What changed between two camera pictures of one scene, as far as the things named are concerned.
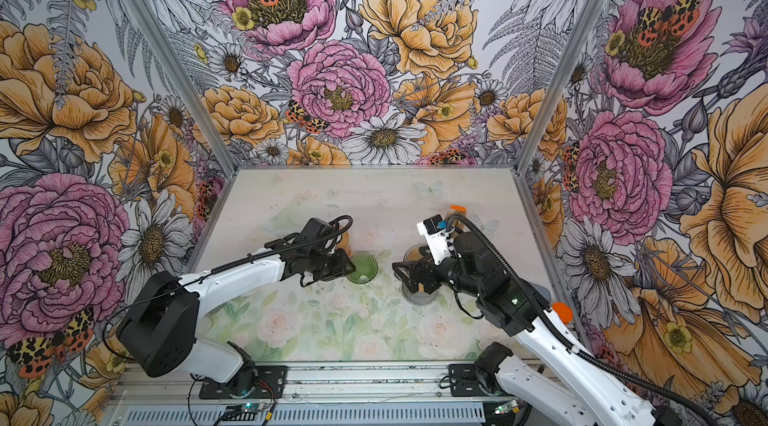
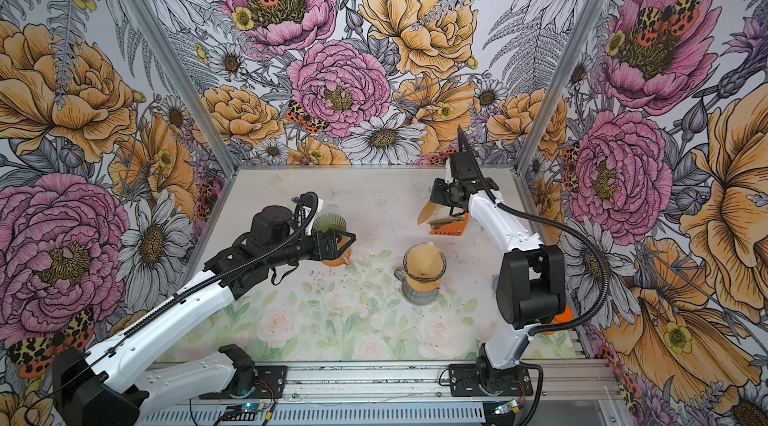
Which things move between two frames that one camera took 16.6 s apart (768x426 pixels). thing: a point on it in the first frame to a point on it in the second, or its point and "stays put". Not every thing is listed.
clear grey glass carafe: (419, 298) stays put
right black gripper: (426, 264) to (436, 195)
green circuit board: (507, 407) stays put
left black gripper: (339, 270) to (321, 254)
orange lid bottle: (564, 311) stays put
